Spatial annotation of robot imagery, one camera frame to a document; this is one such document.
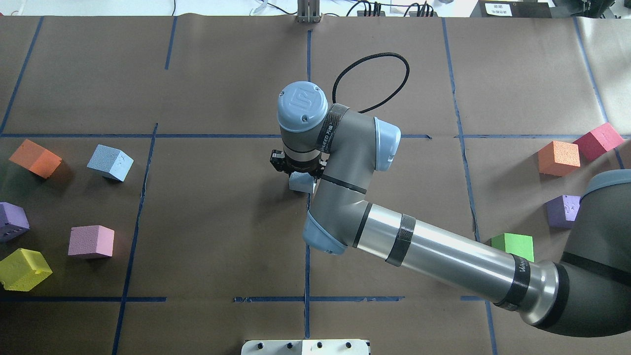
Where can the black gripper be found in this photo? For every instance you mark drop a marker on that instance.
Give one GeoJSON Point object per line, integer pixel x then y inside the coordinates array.
{"type": "Point", "coordinates": [277, 162]}

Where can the aluminium frame post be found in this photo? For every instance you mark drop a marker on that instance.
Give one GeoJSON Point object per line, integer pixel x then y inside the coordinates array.
{"type": "Point", "coordinates": [308, 11]}

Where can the purple foam block left side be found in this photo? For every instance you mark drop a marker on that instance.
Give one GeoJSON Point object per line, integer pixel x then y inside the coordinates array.
{"type": "Point", "coordinates": [13, 221]}

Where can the light blue block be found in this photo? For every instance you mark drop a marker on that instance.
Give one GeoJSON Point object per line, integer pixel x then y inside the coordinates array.
{"type": "Point", "coordinates": [110, 162]}
{"type": "Point", "coordinates": [302, 182]}

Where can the dark pink foam block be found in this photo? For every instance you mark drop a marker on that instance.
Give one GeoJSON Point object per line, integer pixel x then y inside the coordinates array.
{"type": "Point", "coordinates": [599, 141]}

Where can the black power box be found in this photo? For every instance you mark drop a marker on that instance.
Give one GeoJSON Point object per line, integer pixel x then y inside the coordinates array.
{"type": "Point", "coordinates": [510, 8]}

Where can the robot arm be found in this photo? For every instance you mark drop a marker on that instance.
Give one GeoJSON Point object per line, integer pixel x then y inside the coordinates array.
{"type": "Point", "coordinates": [585, 293]}

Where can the orange foam block right side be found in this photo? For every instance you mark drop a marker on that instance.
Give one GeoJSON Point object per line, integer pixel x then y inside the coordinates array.
{"type": "Point", "coordinates": [558, 158]}

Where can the orange foam block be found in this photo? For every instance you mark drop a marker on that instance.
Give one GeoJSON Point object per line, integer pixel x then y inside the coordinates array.
{"type": "Point", "coordinates": [36, 159]}
{"type": "Point", "coordinates": [558, 158]}

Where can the orange foam block left side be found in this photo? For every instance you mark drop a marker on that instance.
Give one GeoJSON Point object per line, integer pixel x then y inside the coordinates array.
{"type": "Point", "coordinates": [36, 159]}

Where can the green foam block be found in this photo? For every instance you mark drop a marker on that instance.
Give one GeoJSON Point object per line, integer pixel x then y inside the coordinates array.
{"type": "Point", "coordinates": [517, 244]}

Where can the yellow foam block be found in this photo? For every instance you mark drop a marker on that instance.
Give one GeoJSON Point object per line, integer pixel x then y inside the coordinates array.
{"type": "Point", "coordinates": [23, 270]}

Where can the purple foam block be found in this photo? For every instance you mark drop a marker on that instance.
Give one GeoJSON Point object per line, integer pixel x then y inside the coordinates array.
{"type": "Point", "coordinates": [562, 211]}
{"type": "Point", "coordinates": [13, 221]}

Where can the purple foam block right side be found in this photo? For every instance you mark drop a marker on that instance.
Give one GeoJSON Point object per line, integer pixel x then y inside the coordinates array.
{"type": "Point", "coordinates": [562, 211]}

